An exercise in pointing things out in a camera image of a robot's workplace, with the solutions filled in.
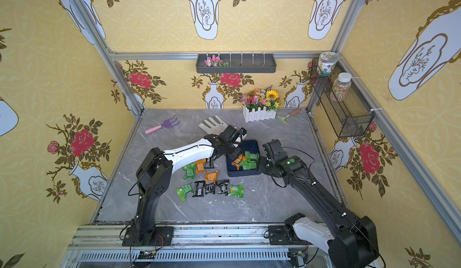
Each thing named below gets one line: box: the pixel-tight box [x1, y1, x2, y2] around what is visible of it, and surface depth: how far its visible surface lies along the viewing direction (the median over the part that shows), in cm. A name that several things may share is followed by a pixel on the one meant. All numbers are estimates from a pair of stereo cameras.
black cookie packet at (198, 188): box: [192, 180, 206, 198], surface depth 87 cm
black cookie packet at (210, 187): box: [204, 181, 217, 195], surface depth 87 cm
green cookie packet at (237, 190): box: [228, 183, 245, 199], surface depth 87 cm
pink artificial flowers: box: [204, 54, 231, 67], surface depth 89 cm
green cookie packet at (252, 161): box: [238, 150, 260, 171], surface depth 95 cm
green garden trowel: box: [277, 108, 302, 124], surface depth 119 cm
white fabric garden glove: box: [198, 115, 229, 136], surface depth 115 cm
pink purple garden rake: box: [144, 114, 181, 135], surface depth 116 cm
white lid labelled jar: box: [316, 51, 340, 76], surface depth 87 cm
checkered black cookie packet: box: [216, 179, 230, 197], surface depth 88 cm
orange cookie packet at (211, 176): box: [204, 170, 220, 183], surface depth 92 cm
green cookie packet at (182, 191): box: [175, 183, 194, 202], surface depth 87 cm
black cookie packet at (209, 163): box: [204, 156, 215, 169], surface depth 96 cm
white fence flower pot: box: [242, 105, 277, 123], surface depth 115 cm
